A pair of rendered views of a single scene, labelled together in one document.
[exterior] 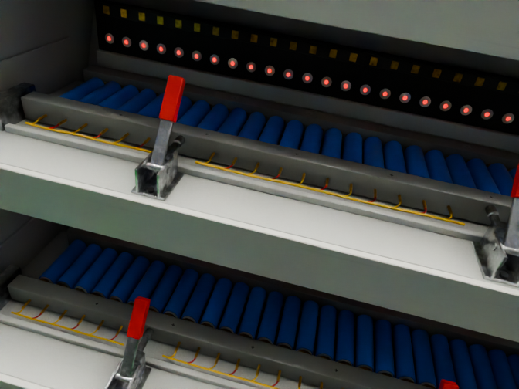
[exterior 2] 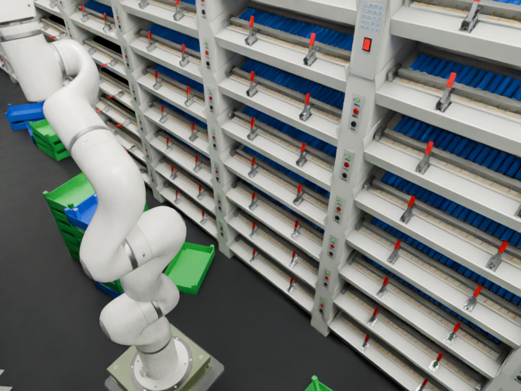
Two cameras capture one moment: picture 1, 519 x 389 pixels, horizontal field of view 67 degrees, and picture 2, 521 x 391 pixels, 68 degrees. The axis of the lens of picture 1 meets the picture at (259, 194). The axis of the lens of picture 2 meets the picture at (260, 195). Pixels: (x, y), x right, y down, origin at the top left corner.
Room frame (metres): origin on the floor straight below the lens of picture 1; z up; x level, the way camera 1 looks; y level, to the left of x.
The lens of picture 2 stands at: (-0.76, -0.82, 1.70)
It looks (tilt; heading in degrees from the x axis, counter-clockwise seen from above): 39 degrees down; 39
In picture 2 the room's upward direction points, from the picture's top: straight up
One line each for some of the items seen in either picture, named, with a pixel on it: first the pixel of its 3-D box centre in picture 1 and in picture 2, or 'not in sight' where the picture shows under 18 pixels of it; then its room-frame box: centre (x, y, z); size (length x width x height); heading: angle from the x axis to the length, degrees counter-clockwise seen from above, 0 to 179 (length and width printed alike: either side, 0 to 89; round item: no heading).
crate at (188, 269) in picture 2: not in sight; (188, 265); (0.10, 0.38, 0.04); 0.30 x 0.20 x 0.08; 24
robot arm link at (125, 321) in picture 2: not in sight; (136, 323); (-0.48, -0.12, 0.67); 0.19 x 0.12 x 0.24; 171
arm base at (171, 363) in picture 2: not in sight; (157, 351); (-0.44, -0.12, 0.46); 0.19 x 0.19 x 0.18
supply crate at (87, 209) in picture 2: not in sight; (107, 204); (-0.13, 0.61, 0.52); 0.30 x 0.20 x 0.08; 10
